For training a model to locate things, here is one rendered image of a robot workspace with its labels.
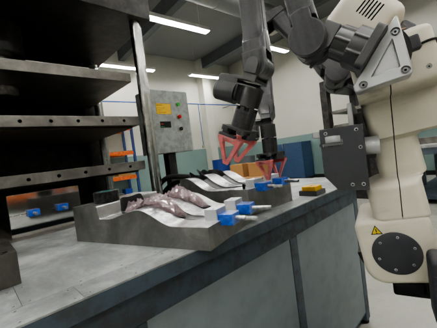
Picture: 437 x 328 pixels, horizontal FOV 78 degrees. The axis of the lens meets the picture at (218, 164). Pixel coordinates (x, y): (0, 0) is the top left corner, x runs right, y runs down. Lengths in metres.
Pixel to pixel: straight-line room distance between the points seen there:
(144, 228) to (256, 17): 0.59
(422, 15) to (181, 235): 7.39
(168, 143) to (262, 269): 1.06
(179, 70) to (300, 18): 8.77
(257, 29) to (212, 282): 0.65
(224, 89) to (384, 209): 0.49
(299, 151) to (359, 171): 7.24
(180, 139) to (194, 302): 1.22
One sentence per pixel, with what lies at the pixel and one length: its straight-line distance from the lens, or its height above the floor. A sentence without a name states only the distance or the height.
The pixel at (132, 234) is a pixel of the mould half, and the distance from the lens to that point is 0.79.
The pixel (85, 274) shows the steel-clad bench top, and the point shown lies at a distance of 0.68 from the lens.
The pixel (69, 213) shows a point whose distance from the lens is 1.43.
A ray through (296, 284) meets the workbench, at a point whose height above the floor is 0.50.
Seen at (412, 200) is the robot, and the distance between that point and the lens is 0.77.
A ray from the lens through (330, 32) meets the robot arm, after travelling 0.66.
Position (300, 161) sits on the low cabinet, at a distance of 7.97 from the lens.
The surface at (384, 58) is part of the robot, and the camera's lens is 0.64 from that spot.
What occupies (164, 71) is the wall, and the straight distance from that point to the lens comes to 9.05.
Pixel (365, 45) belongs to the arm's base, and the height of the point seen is 1.18.
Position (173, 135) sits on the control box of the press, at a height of 1.18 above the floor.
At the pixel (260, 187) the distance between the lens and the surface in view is 0.91.
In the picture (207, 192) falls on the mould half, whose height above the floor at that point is 0.88.
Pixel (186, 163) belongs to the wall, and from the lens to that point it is 8.80.
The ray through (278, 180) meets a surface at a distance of 1.00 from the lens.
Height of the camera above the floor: 1.01
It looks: 2 degrees down
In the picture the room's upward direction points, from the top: 7 degrees counter-clockwise
